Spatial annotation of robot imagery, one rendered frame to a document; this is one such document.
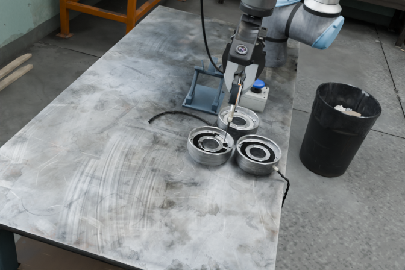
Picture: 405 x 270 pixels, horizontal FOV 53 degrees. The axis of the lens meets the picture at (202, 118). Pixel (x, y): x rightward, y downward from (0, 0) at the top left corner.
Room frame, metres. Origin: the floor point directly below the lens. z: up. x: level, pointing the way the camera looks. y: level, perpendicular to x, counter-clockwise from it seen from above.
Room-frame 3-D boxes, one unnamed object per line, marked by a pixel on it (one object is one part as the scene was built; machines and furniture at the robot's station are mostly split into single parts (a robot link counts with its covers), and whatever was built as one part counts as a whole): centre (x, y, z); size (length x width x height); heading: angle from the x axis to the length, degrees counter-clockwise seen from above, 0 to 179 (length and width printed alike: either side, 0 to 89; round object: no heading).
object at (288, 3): (1.34, -0.18, 0.97); 0.13 x 0.12 x 0.14; 62
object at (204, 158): (0.75, -0.03, 0.82); 0.10 x 0.10 x 0.04
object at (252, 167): (0.75, -0.14, 0.82); 0.10 x 0.10 x 0.04
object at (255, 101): (1.02, -0.13, 0.82); 0.08 x 0.07 x 0.05; 172
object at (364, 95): (1.88, -0.72, 0.21); 0.34 x 0.34 x 0.43
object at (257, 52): (0.86, -0.07, 1.07); 0.09 x 0.08 x 0.12; 174
